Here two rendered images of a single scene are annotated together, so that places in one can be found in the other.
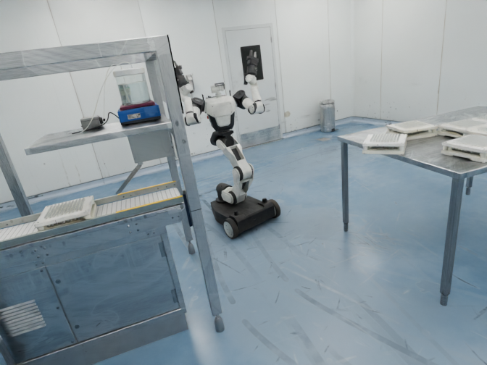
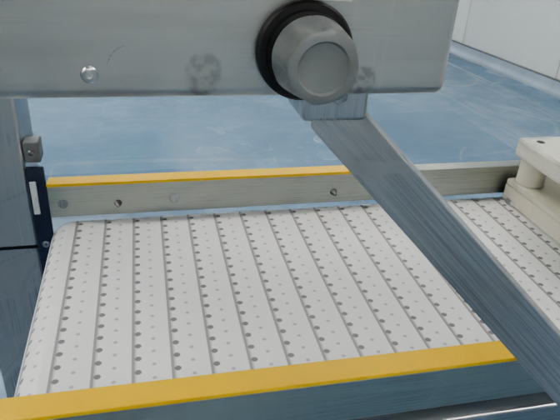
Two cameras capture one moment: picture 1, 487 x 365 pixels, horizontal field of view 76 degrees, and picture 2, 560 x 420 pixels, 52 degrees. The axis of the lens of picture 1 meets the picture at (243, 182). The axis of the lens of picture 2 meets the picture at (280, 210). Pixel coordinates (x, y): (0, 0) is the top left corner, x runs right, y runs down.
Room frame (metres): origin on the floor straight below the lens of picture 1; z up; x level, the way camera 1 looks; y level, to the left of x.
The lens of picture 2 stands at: (2.02, 0.56, 1.16)
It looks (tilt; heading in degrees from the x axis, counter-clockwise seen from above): 28 degrees down; 182
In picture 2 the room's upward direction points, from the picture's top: 3 degrees clockwise
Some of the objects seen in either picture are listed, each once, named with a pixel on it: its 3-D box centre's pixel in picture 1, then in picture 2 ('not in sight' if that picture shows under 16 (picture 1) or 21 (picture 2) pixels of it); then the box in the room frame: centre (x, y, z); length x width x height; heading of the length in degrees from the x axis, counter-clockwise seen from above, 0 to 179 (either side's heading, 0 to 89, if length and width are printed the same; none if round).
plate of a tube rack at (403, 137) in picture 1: (385, 140); not in sight; (2.00, -0.97, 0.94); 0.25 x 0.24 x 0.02; 148
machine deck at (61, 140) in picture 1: (106, 132); not in sight; (1.59, 0.65, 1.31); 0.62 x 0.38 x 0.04; 106
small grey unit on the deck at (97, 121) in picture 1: (93, 122); not in sight; (1.64, 0.71, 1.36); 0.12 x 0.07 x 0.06; 106
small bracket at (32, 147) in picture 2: not in sight; (32, 149); (1.55, 0.32, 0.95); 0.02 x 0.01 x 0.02; 16
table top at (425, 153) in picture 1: (472, 132); not in sight; (2.16, -1.68, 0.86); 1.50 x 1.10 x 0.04; 104
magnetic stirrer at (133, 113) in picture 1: (138, 111); not in sight; (1.69, 0.49, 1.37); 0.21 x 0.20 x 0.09; 16
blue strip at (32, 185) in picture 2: (187, 210); (48, 260); (1.56, 0.32, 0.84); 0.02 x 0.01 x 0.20; 106
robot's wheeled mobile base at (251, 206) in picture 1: (237, 203); not in sight; (2.98, 0.10, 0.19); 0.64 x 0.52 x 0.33; 33
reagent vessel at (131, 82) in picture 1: (132, 84); not in sight; (1.69, 0.49, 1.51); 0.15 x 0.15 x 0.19
